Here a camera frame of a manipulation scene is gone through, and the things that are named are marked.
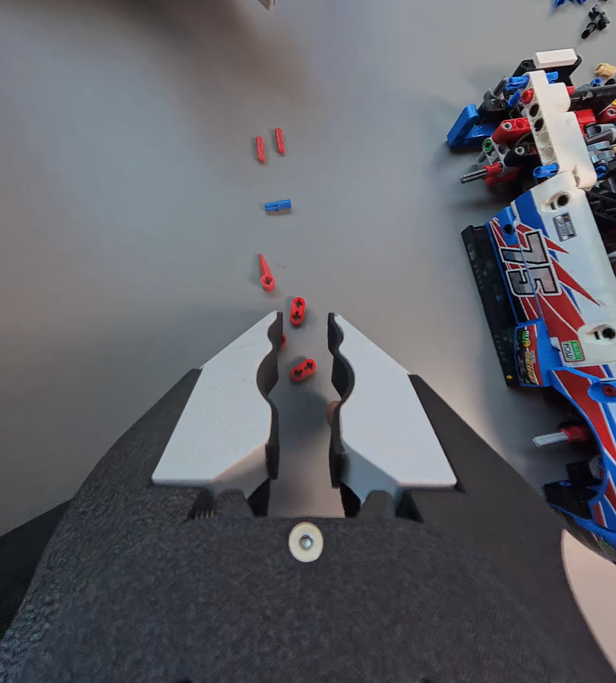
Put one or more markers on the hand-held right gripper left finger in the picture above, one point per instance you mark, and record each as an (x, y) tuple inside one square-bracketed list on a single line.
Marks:
[(222, 421)]

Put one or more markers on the black toy connector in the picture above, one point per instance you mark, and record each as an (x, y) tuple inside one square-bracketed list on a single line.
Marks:
[(595, 21)]

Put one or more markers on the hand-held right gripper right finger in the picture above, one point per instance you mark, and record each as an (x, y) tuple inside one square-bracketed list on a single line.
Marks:
[(388, 427)]

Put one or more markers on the person's right hand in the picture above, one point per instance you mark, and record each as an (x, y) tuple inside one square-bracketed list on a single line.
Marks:
[(332, 413)]

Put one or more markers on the toy race car model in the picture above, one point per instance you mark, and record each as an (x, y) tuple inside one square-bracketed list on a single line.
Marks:
[(569, 277)]

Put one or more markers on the short blue toy pin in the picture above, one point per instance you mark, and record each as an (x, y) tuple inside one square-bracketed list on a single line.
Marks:
[(278, 205)]

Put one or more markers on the grey desk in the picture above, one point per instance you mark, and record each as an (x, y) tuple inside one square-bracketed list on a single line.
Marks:
[(126, 213)]

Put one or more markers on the small red toy pin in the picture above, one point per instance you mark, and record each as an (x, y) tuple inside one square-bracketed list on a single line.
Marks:
[(260, 148), (279, 141)]

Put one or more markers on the red pointed toy piece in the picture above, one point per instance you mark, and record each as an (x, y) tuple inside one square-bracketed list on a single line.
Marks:
[(266, 275)]

